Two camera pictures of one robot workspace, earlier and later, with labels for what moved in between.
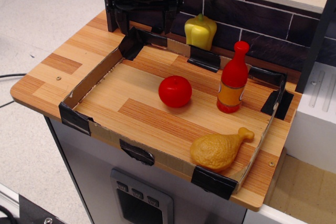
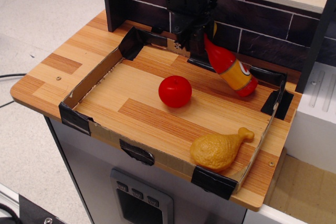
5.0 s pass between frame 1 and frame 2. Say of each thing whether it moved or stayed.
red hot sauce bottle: moved
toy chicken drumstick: stayed
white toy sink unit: stayed
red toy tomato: stayed
